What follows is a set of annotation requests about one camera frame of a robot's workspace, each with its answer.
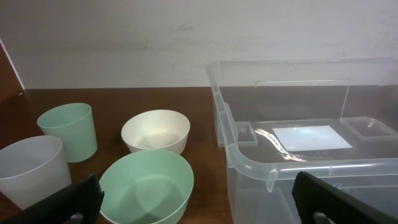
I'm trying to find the white label in bin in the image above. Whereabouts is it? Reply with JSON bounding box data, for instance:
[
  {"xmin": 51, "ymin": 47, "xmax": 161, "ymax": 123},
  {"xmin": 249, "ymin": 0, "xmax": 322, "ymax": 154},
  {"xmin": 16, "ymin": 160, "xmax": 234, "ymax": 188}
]
[{"xmin": 272, "ymin": 126, "xmax": 352, "ymax": 152}]

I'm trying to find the clear plastic storage bin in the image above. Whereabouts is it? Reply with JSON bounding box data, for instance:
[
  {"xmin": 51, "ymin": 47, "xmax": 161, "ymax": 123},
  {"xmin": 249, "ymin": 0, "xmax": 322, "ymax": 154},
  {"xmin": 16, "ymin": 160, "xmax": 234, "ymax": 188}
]
[{"xmin": 207, "ymin": 58, "xmax": 397, "ymax": 223}]

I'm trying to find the mint green small bowl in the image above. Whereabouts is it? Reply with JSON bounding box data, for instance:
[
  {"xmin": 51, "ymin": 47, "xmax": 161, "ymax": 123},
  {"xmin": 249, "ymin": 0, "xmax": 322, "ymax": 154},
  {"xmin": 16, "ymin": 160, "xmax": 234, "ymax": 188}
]
[{"xmin": 99, "ymin": 149, "xmax": 194, "ymax": 224}]

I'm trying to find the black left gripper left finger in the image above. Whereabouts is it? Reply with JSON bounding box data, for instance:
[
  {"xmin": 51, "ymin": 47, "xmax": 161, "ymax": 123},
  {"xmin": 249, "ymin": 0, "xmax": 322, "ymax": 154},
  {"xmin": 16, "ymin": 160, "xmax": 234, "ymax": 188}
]
[{"xmin": 1, "ymin": 174, "xmax": 104, "ymax": 224}]

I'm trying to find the grey translucent cup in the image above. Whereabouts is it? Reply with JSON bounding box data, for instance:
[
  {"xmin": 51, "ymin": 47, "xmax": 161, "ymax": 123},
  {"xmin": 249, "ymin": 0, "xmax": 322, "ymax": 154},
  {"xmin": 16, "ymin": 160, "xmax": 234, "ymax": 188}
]
[{"xmin": 1, "ymin": 136, "xmax": 72, "ymax": 209}]

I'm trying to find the mint green cup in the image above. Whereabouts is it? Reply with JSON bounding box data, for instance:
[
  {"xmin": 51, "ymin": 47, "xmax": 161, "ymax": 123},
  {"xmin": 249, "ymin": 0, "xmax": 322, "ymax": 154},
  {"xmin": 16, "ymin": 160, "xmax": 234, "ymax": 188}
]
[{"xmin": 37, "ymin": 103, "xmax": 98, "ymax": 163}]

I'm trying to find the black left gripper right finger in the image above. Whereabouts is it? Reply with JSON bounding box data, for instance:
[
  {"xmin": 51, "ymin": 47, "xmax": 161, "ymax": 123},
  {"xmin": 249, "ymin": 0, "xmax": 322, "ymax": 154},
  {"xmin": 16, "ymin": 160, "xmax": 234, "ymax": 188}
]
[{"xmin": 292, "ymin": 171, "xmax": 397, "ymax": 224}]

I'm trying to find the white small bowl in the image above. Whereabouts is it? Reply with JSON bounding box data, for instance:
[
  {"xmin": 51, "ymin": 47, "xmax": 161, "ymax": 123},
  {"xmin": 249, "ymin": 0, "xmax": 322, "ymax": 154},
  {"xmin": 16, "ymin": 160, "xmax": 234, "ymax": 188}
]
[{"xmin": 121, "ymin": 110, "xmax": 191, "ymax": 154}]

